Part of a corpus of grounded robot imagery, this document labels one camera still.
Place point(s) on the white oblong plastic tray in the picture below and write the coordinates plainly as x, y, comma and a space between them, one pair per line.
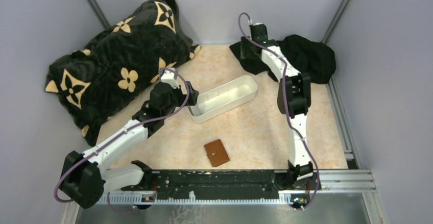
223, 98

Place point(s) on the white slotted cable duct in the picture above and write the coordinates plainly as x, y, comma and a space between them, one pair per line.
140, 199

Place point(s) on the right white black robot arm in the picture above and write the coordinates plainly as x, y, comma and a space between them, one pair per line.
293, 98

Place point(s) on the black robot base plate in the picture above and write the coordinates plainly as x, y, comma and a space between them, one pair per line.
227, 185

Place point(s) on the brown leather card holder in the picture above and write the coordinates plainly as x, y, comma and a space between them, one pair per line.
216, 153

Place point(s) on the black cloth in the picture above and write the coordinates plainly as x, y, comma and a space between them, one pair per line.
314, 58

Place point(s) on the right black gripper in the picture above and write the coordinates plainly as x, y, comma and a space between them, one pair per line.
246, 43

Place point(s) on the aluminium frame rail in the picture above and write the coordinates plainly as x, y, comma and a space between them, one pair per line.
355, 179

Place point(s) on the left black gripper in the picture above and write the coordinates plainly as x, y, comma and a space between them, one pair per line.
193, 95

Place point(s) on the black floral plush pillow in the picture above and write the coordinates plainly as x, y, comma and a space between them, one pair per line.
118, 64

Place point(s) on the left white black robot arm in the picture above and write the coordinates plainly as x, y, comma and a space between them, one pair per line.
87, 176

